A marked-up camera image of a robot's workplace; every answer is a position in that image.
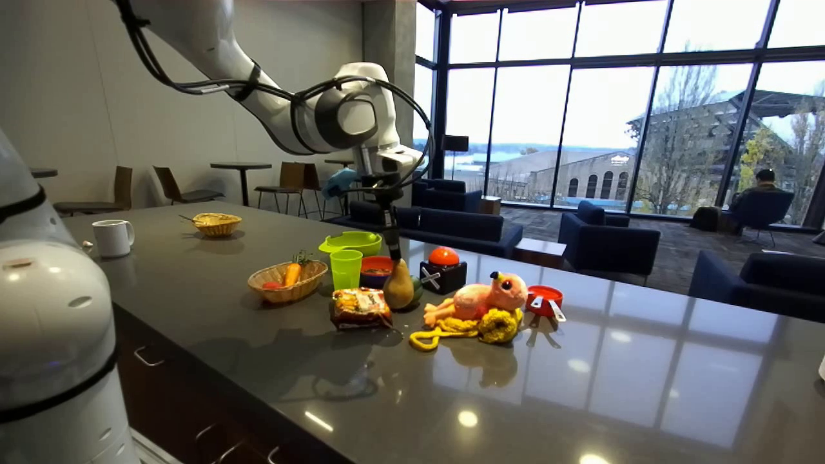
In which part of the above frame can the yellow bowl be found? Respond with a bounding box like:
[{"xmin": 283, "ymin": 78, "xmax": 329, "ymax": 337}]
[{"xmin": 189, "ymin": 211, "xmax": 244, "ymax": 240}]

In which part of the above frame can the black cube with white X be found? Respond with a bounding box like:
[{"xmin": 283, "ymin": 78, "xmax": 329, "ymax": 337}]
[{"xmin": 420, "ymin": 260, "xmax": 469, "ymax": 297}]

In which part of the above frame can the dark sofa by window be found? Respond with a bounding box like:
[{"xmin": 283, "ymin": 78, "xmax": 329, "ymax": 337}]
[{"xmin": 411, "ymin": 177, "xmax": 485, "ymax": 214}]

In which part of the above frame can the round dark cafe table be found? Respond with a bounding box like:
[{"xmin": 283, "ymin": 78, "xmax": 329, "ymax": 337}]
[{"xmin": 208, "ymin": 160, "xmax": 270, "ymax": 208}]

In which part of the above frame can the long navy sofa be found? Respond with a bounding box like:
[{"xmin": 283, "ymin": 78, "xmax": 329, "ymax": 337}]
[{"xmin": 403, "ymin": 203, "xmax": 525, "ymax": 257}]

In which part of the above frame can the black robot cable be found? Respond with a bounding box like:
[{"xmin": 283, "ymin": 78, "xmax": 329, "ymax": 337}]
[{"xmin": 114, "ymin": 0, "xmax": 436, "ymax": 190}]

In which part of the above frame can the white mug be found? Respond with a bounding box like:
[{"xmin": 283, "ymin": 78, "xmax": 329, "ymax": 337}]
[{"xmin": 88, "ymin": 217, "xmax": 136, "ymax": 260}]

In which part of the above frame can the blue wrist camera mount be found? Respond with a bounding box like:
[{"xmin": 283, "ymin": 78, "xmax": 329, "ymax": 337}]
[{"xmin": 323, "ymin": 165, "xmax": 358, "ymax": 199}]

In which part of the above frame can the large red measuring cup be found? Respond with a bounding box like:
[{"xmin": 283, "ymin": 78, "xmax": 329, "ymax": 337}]
[{"xmin": 524, "ymin": 284, "xmax": 569, "ymax": 330}]

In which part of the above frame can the dark round ottoman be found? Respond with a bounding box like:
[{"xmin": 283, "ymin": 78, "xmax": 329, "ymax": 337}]
[{"xmin": 690, "ymin": 203, "xmax": 732, "ymax": 235}]

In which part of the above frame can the yellow-brown pear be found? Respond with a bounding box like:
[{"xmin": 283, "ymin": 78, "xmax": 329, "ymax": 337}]
[{"xmin": 382, "ymin": 256, "xmax": 420, "ymax": 311}]

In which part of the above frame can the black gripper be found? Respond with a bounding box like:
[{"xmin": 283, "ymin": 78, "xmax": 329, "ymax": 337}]
[{"xmin": 345, "ymin": 167, "xmax": 407, "ymax": 263}]

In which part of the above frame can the navy armchair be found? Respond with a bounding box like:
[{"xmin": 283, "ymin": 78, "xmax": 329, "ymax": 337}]
[{"xmin": 558, "ymin": 199, "xmax": 662, "ymax": 279}]

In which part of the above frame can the small low side table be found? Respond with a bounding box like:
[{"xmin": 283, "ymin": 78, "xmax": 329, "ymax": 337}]
[{"xmin": 514, "ymin": 235, "xmax": 569, "ymax": 271}]

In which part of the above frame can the seated person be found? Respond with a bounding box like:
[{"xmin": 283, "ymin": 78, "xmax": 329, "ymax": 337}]
[{"xmin": 748, "ymin": 165, "xmax": 779, "ymax": 194}]

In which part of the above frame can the green plastic cup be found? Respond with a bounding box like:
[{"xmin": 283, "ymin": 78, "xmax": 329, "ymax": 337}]
[{"xmin": 327, "ymin": 248, "xmax": 367, "ymax": 293}]

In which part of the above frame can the yellow crochet rope toy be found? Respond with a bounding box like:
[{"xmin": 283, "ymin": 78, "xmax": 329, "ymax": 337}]
[{"xmin": 407, "ymin": 307, "xmax": 525, "ymax": 354}]

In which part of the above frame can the dark counter cabinet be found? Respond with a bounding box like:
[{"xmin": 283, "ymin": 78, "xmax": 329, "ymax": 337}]
[{"xmin": 114, "ymin": 311, "xmax": 351, "ymax": 464}]

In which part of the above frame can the navy sofa with dark cushions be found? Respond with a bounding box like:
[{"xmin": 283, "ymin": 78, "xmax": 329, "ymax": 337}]
[{"xmin": 685, "ymin": 248, "xmax": 825, "ymax": 324}]

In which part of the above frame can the wooden chair with metal legs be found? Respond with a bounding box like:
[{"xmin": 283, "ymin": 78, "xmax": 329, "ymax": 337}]
[{"xmin": 256, "ymin": 163, "xmax": 320, "ymax": 217}]

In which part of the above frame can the orange toy ball fruit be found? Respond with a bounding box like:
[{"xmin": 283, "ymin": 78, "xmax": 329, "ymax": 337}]
[{"xmin": 426, "ymin": 244, "xmax": 464, "ymax": 272}]

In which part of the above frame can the dark armchair by window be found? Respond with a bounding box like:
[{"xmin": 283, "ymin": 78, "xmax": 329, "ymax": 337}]
[{"xmin": 728, "ymin": 186, "xmax": 796, "ymax": 235}]

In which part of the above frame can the toy bread loaf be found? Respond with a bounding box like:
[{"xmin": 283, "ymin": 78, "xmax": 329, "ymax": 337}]
[{"xmin": 327, "ymin": 287, "xmax": 394, "ymax": 332}]

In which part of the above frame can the wicker basket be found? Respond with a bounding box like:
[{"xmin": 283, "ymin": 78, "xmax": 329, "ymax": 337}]
[{"xmin": 244, "ymin": 256, "xmax": 329, "ymax": 307}]

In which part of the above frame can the red bowl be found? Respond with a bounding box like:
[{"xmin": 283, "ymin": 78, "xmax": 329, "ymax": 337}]
[{"xmin": 358, "ymin": 256, "xmax": 396, "ymax": 289}]

